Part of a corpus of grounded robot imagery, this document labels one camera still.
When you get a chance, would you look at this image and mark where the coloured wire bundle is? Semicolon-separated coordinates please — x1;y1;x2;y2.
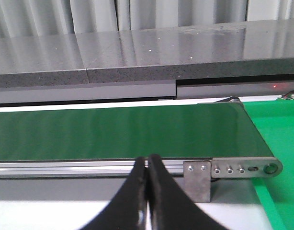
278;89;294;100

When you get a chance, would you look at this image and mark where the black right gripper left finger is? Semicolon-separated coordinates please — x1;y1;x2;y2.
83;157;147;230

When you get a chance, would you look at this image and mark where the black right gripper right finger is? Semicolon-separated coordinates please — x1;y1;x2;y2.
148;154;226;230

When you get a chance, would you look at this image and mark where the bright green mat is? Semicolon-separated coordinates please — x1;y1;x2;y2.
245;100;294;230

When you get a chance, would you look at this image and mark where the conveyor end roller plate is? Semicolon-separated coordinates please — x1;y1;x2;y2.
211;157;283;178

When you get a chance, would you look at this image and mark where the steel conveyor mounting bracket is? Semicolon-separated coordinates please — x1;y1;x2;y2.
183;161;211;203

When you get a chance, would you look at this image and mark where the green conveyor belt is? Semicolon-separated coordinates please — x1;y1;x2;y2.
0;103;272;161

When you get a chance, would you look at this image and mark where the aluminium conveyor side rail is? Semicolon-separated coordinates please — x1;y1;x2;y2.
0;159;186;178

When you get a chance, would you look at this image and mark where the grey stone counter slab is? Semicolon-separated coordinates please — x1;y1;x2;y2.
0;18;294;104

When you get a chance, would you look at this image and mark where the white pleated curtain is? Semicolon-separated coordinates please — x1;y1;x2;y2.
0;0;294;38

